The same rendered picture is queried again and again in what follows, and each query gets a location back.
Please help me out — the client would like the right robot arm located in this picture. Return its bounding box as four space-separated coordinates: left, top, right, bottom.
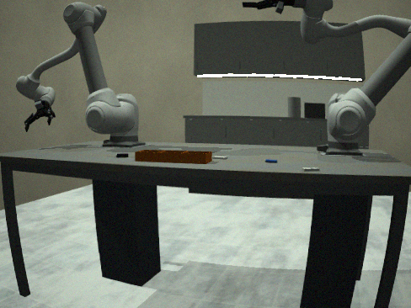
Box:
16 2 146 147

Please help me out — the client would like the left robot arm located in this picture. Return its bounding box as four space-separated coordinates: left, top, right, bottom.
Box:
292 0 411 156

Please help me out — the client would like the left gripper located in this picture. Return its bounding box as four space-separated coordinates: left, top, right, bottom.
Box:
243 0 295 9

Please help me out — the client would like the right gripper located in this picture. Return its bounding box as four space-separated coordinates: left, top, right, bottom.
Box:
24 102 56 132

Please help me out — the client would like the orange bin rack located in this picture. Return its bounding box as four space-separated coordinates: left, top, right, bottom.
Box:
135 150 212 164

